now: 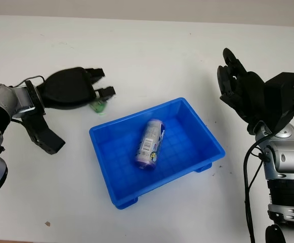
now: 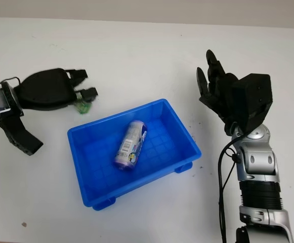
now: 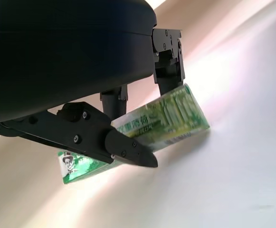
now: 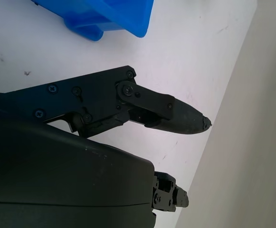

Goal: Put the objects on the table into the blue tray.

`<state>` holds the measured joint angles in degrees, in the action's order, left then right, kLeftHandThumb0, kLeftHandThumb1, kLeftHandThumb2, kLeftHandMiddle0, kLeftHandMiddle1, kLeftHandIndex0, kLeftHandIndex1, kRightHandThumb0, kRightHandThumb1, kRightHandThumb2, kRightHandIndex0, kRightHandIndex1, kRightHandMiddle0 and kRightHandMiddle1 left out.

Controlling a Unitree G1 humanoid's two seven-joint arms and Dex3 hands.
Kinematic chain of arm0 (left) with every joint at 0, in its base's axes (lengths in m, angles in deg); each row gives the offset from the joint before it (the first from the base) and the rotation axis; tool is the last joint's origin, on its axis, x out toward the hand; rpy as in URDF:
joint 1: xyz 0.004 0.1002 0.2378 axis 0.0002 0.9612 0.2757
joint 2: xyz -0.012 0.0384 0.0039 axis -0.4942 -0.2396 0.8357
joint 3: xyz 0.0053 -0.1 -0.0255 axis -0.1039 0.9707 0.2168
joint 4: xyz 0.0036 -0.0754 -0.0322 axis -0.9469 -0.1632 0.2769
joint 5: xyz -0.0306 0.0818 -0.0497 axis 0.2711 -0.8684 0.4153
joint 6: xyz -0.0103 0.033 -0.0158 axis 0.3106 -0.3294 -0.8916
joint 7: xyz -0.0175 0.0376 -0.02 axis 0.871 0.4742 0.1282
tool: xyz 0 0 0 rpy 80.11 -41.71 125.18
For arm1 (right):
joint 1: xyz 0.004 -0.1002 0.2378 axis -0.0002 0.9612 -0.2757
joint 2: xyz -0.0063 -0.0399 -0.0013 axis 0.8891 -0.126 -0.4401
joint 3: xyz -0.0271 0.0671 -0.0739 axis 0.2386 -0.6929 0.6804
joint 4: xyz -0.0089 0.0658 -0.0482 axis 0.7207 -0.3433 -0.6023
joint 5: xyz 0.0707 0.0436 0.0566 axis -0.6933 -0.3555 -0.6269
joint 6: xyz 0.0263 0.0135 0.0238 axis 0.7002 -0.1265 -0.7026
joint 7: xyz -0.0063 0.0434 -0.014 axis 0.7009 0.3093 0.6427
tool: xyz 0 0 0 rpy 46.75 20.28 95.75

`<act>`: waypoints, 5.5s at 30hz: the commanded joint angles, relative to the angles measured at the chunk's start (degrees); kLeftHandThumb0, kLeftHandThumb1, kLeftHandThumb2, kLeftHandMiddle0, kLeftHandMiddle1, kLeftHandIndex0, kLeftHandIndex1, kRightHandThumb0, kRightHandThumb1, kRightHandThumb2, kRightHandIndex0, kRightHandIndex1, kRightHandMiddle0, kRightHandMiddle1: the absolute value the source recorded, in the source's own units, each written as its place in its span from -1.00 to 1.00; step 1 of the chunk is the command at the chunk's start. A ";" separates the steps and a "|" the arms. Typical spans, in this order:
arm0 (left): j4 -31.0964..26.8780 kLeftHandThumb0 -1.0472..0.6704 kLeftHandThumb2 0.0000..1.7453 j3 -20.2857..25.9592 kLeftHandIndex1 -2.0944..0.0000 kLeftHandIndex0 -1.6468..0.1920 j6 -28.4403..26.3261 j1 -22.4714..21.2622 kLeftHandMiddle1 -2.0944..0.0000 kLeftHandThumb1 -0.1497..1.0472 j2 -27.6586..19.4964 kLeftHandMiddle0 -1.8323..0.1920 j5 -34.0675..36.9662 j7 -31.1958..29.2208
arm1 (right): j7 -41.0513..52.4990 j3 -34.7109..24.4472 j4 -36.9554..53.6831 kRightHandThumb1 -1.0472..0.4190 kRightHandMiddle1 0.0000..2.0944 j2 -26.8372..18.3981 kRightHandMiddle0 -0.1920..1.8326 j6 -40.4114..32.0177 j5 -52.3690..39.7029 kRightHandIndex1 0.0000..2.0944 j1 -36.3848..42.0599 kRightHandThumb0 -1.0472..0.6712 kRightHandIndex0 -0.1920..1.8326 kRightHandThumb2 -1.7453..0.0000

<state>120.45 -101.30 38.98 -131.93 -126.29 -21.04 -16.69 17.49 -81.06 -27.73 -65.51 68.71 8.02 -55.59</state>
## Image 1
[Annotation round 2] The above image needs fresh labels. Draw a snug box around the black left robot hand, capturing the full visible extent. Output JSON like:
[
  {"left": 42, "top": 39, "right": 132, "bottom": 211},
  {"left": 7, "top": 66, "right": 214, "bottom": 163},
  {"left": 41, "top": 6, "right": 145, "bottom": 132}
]
[{"left": 36, "top": 66, "right": 117, "bottom": 111}]

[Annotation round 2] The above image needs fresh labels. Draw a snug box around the purple trash bag roll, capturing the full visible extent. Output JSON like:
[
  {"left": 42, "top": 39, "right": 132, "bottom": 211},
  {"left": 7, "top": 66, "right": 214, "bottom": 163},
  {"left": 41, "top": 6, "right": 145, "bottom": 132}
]
[{"left": 132, "top": 119, "right": 166, "bottom": 171}]

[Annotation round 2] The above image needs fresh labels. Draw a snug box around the blue plastic tray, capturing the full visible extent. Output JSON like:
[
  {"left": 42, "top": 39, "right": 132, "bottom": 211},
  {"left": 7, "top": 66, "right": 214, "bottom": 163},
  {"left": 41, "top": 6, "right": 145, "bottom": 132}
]
[{"left": 89, "top": 97, "right": 226, "bottom": 211}]

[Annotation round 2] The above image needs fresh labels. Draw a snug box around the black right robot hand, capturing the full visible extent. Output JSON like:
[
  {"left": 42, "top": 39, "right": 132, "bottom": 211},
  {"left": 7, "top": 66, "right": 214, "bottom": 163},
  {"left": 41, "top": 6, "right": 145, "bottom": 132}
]
[{"left": 217, "top": 47, "right": 267, "bottom": 136}]

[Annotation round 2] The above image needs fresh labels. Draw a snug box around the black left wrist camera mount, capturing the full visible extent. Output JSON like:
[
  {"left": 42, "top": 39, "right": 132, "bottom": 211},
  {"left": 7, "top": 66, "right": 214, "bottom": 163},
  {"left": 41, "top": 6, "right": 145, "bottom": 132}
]
[{"left": 22, "top": 80, "right": 67, "bottom": 155}]

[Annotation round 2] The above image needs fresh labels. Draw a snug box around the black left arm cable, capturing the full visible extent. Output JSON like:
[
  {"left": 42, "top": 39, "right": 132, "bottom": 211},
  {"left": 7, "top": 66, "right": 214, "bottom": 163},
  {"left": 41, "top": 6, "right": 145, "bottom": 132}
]
[{"left": 14, "top": 75, "right": 46, "bottom": 90}]

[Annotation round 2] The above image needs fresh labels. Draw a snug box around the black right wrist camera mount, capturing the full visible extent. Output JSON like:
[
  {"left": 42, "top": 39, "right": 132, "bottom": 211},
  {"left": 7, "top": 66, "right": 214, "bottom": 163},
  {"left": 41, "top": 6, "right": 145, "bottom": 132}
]
[{"left": 263, "top": 71, "right": 294, "bottom": 133}]

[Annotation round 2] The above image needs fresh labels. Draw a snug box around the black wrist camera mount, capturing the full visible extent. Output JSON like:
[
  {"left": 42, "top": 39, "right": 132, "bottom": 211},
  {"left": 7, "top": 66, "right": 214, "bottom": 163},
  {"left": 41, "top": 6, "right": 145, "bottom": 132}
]
[
  {"left": 22, "top": 80, "right": 67, "bottom": 155},
  {"left": 263, "top": 71, "right": 294, "bottom": 133}
]

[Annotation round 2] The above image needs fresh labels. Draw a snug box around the green toothpaste box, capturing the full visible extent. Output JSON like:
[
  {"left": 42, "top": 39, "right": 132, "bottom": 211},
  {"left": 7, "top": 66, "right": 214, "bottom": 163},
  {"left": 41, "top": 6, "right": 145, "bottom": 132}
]
[{"left": 89, "top": 99, "right": 108, "bottom": 115}]

